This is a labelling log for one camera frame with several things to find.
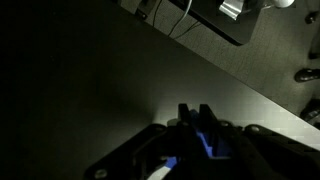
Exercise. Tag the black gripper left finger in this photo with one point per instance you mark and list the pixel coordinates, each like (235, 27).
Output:
(160, 146)

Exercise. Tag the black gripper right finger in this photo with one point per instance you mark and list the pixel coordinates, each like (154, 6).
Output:
(253, 153)

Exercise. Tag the blue cloth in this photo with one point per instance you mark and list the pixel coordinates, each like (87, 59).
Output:
(204, 141)

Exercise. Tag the black office chair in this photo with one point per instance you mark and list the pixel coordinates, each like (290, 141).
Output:
(306, 75)

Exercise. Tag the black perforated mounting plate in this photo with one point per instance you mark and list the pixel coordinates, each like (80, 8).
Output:
(213, 20)

